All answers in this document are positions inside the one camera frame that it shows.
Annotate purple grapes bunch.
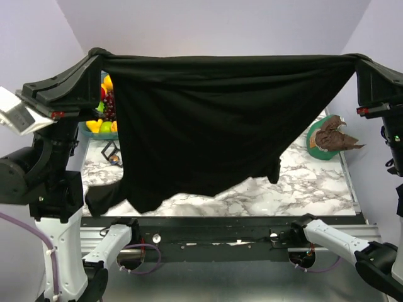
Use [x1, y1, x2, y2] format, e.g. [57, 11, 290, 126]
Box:
[103, 91, 116, 121]

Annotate orange fruit top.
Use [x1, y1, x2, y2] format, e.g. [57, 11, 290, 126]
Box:
[101, 74, 113, 92]

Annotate black printed t-shirt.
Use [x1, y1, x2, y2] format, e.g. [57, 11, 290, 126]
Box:
[85, 48, 363, 217]

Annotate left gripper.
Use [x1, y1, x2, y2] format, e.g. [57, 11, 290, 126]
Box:
[16, 47, 103, 172]

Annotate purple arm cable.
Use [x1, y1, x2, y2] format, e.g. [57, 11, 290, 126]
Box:
[0, 212, 162, 295]
[294, 254, 343, 273]

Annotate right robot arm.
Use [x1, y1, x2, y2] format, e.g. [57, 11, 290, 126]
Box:
[289, 61, 402, 301]

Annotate aluminium frame rail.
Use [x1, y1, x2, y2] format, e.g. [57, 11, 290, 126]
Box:
[80, 225, 382, 254]

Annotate green lime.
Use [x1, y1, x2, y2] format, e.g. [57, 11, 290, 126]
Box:
[98, 121, 112, 133]

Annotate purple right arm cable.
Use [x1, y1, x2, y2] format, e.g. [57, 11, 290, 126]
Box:
[294, 254, 343, 273]

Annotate black brooch stand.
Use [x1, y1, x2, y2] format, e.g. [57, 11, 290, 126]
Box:
[101, 140, 122, 167]

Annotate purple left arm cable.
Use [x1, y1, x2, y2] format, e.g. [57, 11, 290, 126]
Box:
[0, 212, 162, 295]

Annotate orange fruit bottom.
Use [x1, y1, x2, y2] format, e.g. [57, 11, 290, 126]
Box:
[110, 121, 118, 133]

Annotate teal plastic fruit basket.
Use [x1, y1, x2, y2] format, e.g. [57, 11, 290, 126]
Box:
[78, 70, 119, 140]

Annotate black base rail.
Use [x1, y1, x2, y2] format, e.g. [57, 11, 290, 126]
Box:
[80, 215, 369, 262]

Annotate green watermelon toy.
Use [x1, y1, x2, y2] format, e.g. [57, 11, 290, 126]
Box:
[96, 101, 105, 113]

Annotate orange fruit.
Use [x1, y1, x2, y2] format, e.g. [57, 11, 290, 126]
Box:
[101, 74, 113, 92]
[110, 121, 118, 133]

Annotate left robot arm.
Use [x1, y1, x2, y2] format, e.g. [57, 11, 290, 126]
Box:
[1, 55, 140, 301]

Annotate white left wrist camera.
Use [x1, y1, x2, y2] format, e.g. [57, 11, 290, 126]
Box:
[1, 87, 55, 136]

